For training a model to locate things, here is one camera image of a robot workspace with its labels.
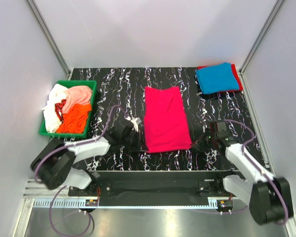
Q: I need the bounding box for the magenta t shirt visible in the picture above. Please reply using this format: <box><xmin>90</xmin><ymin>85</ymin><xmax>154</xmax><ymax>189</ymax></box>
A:
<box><xmin>144</xmin><ymin>87</ymin><xmax>192</xmax><ymax>153</ymax></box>

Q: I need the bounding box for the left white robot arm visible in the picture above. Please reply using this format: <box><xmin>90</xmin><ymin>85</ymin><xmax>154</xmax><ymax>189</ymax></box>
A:
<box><xmin>30</xmin><ymin>118</ymin><xmax>142</xmax><ymax>196</ymax></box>

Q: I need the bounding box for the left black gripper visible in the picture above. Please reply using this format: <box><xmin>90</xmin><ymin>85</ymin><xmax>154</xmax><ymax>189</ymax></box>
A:
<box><xmin>120</xmin><ymin>129</ymin><xmax>148</xmax><ymax>152</ymax></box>

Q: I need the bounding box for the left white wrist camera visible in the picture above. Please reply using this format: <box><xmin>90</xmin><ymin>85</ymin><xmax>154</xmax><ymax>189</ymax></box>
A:
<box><xmin>130</xmin><ymin>117</ymin><xmax>142</xmax><ymax>132</ymax></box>

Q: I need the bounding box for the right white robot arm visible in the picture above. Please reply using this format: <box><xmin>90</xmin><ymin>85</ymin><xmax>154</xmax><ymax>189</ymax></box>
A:
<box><xmin>192</xmin><ymin>119</ymin><xmax>294</xmax><ymax>225</ymax></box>

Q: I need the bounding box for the orange t shirt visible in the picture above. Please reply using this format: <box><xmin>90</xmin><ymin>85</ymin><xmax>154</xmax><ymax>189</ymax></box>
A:
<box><xmin>56</xmin><ymin>104</ymin><xmax>92</xmax><ymax>134</ymax></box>

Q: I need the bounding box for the folded blue t shirt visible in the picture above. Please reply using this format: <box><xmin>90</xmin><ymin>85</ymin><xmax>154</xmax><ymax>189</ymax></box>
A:
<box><xmin>195</xmin><ymin>63</ymin><xmax>240</xmax><ymax>95</ymax></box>

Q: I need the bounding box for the dark red patterned garment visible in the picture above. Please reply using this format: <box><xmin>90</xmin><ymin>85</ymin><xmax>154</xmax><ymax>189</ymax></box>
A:
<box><xmin>55</xmin><ymin>99</ymin><xmax>67</xmax><ymax>123</ymax></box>

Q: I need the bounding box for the aluminium frame rail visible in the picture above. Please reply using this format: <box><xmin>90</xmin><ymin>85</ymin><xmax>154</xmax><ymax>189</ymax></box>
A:
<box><xmin>23</xmin><ymin>179</ymin><xmax>292</xmax><ymax>198</ymax></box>

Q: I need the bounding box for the folded red t shirt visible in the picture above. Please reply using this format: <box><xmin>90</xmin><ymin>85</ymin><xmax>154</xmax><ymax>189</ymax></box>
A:
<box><xmin>196</xmin><ymin>63</ymin><xmax>244</xmax><ymax>92</ymax></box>

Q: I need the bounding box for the green plastic bin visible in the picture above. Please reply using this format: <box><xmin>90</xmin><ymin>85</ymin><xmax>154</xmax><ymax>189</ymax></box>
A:
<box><xmin>39</xmin><ymin>80</ymin><xmax>97</xmax><ymax>138</ymax></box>

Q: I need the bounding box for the light pink t shirt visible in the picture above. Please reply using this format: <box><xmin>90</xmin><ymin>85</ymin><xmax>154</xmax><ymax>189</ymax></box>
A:
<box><xmin>63</xmin><ymin>85</ymin><xmax>92</xmax><ymax>114</ymax></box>

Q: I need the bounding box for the white t shirt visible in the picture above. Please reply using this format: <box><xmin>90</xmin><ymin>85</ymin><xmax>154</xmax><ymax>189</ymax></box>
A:
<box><xmin>42</xmin><ymin>84</ymin><xmax>67</xmax><ymax>133</ymax></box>

